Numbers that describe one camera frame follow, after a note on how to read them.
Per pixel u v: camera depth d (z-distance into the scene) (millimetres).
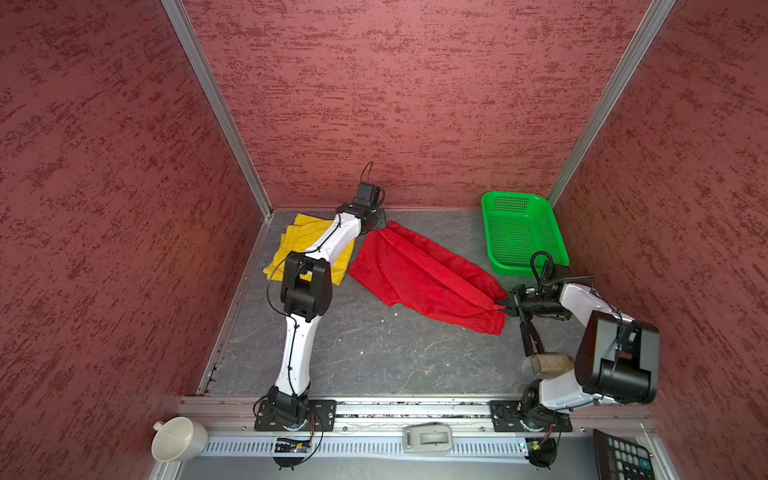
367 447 709
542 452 704
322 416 739
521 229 1113
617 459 675
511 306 791
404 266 997
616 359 438
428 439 696
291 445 722
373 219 920
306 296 590
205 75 813
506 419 737
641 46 768
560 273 750
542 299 750
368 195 795
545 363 790
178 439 664
